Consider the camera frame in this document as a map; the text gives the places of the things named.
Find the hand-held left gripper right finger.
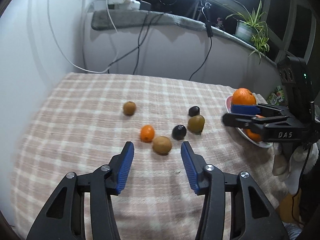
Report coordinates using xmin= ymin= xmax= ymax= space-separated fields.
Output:
xmin=180 ymin=141 xmax=288 ymax=240

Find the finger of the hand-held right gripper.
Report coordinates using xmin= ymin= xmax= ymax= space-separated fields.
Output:
xmin=231 ymin=102 xmax=292 ymax=117
xmin=222 ymin=113 xmax=292 ymax=133

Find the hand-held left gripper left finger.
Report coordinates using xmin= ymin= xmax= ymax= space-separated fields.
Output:
xmin=26 ymin=141 xmax=135 ymax=240

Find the large speckled orange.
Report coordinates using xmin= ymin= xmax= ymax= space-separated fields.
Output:
xmin=232 ymin=88 xmax=257 ymax=106

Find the large smooth orange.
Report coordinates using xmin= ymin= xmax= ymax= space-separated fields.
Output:
xmin=243 ymin=128 xmax=263 ymax=142

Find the white floral plate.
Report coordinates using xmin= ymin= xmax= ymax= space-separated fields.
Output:
xmin=226 ymin=95 xmax=274 ymax=148

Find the person's right hand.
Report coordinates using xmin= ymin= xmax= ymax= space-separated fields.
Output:
xmin=272 ymin=142 xmax=319 ymax=193

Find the green snack packet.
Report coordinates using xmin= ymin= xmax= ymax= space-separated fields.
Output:
xmin=266 ymin=86 xmax=286 ymax=105

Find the greenish kiwi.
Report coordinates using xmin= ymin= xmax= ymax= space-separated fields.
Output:
xmin=188 ymin=114 xmax=205 ymax=134

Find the orange kumquat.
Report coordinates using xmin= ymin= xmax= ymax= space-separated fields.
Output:
xmin=140 ymin=125 xmax=155 ymax=143

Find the small brown kiwi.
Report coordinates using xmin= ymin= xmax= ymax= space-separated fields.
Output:
xmin=123 ymin=101 xmax=137 ymax=116

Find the beige checked tablecloth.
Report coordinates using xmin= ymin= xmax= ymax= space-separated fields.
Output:
xmin=10 ymin=72 xmax=288 ymax=240

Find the potted spider plant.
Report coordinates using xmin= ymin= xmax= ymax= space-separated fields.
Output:
xmin=224 ymin=0 xmax=270 ymax=64

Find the small white power adapter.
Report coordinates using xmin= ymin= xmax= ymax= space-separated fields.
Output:
xmin=125 ymin=0 xmax=141 ymax=10

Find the white cabinet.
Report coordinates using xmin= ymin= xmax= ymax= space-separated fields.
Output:
xmin=0 ymin=0 xmax=88 ymax=140

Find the black cable with switch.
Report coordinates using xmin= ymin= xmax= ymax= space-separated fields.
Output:
xmin=189 ymin=2 xmax=214 ymax=80

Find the window frame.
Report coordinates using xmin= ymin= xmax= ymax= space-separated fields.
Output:
xmin=110 ymin=0 xmax=320 ymax=64

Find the black power cable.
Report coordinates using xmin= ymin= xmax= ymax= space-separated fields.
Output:
xmin=114 ymin=11 xmax=160 ymax=66
xmin=132 ymin=12 xmax=164 ymax=75

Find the thin white cable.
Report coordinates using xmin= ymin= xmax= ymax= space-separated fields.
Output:
xmin=46 ymin=0 xmax=118 ymax=74

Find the thick white cable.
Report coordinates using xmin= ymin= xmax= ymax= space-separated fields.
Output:
xmin=106 ymin=0 xmax=119 ymax=71

